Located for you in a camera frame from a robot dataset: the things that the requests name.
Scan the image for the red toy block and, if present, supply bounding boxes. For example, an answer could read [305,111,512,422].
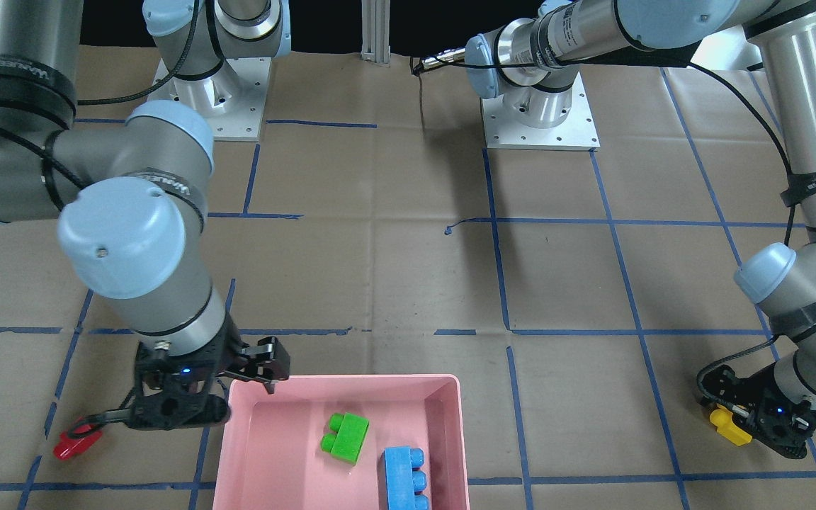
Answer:
[52,423,103,461]

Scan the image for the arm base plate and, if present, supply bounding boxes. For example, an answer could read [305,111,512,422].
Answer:
[480,74,601,152]
[147,57,273,142]

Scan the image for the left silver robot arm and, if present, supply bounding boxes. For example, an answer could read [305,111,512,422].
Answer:
[464,1,816,417]

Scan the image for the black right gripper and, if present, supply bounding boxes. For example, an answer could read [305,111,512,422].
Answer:
[133,315,291,397]

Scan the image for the green toy block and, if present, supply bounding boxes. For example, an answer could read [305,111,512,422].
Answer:
[320,412,370,465]

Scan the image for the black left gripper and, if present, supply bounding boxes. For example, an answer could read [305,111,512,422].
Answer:
[697,361,791,425]

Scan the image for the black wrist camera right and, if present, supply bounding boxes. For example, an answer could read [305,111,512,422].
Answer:
[124,367,231,431]

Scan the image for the aluminium frame post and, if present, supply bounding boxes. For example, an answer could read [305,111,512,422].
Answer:
[360,0,391,67]

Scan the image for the blue toy block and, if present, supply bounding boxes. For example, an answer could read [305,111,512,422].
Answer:
[381,446,431,509]

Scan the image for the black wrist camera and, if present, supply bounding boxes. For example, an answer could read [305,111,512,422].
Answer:
[745,398,816,459]
[124,367,231,431]

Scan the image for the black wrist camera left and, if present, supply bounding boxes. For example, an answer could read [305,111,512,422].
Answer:
[745,398,816,459]

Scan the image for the pink plastic box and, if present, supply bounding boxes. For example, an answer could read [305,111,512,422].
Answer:
[213,374,470,509]

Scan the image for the yellow toy block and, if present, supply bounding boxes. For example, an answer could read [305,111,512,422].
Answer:
[708,404,752,448]

